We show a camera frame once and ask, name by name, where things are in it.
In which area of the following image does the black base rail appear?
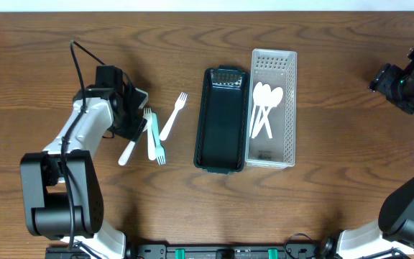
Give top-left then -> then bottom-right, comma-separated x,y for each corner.
45,242 -> 337,259

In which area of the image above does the clear perforated plastic basket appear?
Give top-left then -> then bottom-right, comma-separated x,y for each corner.
245,48 -> 298,169

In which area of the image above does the white plastic spoon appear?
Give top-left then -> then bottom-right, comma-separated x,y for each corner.
118,140 -> 137,166
260,84 -> 272,139
252,87 -> 283,138

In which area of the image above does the mint green plastic fork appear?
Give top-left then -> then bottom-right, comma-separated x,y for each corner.
152,113 -> 166,165

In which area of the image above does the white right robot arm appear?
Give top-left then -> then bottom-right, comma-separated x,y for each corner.
318,48 -> 414,258

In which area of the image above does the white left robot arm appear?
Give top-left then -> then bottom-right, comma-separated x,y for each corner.
19,65 -> 147,258

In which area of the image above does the white plastic fork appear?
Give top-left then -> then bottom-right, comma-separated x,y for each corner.
143,108 -> 156,160
160,92 -> 188,141

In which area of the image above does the dark green plastic basket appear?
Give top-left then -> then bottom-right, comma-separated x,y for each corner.
193,65 -> 249,174

